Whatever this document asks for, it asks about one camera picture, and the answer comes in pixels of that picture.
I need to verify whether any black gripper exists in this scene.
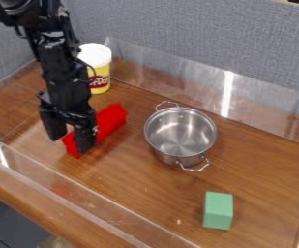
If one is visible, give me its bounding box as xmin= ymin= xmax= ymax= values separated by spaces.
xmin=36 ymin=59 xmax=98 ymax=155

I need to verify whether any red rectangular block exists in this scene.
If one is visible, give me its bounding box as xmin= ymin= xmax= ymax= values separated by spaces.
xmin=62 ymin=103 xmax=128 ymax=158

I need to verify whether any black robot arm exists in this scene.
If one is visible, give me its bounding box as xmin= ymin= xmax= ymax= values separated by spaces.
xmin=0 ymin=0 xmax=98 ymax=154

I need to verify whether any yellow Play-Doh container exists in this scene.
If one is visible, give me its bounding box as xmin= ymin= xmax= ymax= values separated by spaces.
xmin=78 ymin=43 xmax=111 ymax=95

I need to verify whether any small stainless steel pot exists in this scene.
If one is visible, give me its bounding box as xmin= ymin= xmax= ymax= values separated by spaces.
xmin=144 ymin=101 xmax=218 ymax=172

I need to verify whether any green foam block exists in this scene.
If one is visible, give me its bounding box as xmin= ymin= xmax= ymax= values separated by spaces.
xmin=203 ymin=192 xmax=235 ymax=231

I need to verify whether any clear acrylic table barrier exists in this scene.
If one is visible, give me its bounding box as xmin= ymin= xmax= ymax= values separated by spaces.
xmin=0 ymin=39 xmax=299 ymax=248

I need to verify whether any black cable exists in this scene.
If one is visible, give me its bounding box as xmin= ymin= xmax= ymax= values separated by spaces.
xmin=74 ymin=57 xmax=99 ymax=83

